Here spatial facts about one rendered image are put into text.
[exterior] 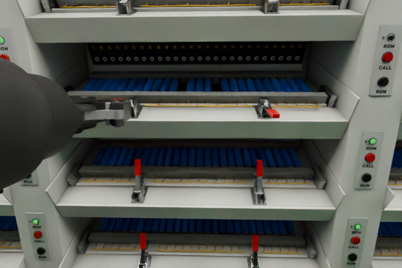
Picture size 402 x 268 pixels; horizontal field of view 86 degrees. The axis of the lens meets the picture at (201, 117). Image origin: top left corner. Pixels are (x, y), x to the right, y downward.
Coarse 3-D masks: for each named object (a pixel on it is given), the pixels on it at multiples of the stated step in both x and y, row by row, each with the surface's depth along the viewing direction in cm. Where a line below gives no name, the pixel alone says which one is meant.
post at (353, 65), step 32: (384, 0) 37; (320, 64) 52; (352, 64) 41; (384, 96) 40; (352, 128) 42; (384, 128) 41; (352, 160) 43; (384, 160) 43; (352, 192) 44; (384, 192) 44; (320, 224) 52
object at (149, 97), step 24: (96, 96) 47; (120, 96) 46; (144, 96) 46; (168, 96) 46; (192, 96) 46; (216, 96) 46; (240, 96) 45; (264, 96) 45; (288, 96) 45; (312, 96) 45
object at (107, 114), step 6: (108, 102) 23; (108, 108) 23; (84, 114) 20; (90, 114) 21; (96, 114) 21; (102, 114) 21; (108, 114) 22; (114, 114) 22; (120, 114) 22; (84, 120) 20; (108, 120) 23
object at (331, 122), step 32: (128, 64) 56; (160, 64) 56; (192, 64) 56; (224, 64) 56; (256, 64) 55; (288, 64) 55; (352, 96) 40; (96, 128) 44; (128, 128) 43; (160, 128) 43; (192, 128) 43; (224, 128) 43; (256, 128) 43; (288, 128) 43; (320, 128) 42
